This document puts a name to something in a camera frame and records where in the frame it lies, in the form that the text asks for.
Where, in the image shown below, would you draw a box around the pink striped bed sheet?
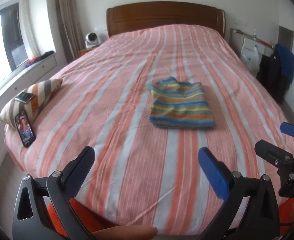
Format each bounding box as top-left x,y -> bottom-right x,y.
5,25 -> 294,235

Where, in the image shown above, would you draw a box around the silver smartphone on pillow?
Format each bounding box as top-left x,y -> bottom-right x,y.
14,92 -> 36,104

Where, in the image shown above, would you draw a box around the brown curtain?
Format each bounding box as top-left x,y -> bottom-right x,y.
56,0 -> 84,63

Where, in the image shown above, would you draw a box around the striped knitted sweater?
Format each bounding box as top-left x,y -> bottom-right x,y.
149,77 -> 216,129

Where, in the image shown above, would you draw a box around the blue hanging garment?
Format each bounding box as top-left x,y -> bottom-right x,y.
274,43 -> 294,84

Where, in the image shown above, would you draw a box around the white bedside table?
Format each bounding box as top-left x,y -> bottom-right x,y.
229,28 -> 274,56

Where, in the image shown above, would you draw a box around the dark hanging clothes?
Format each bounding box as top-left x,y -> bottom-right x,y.
256,49 -> 289,104

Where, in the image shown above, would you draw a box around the black smartphone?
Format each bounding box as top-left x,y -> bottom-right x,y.
14,109 -> 36,148

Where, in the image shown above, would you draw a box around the white round fan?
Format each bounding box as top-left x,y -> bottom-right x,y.
85,32 -> 101,49

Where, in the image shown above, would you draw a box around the striped pillow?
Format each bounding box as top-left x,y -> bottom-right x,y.
0,79 -> 63,129

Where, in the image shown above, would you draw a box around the person's left hand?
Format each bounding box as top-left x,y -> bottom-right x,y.
91,225 -> 158,240

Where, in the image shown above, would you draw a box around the wooden headboard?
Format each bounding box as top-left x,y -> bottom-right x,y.
106,1 -> 226,37

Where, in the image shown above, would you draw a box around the white window cabinet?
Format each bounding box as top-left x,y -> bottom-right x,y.
0,54 -> 58,152

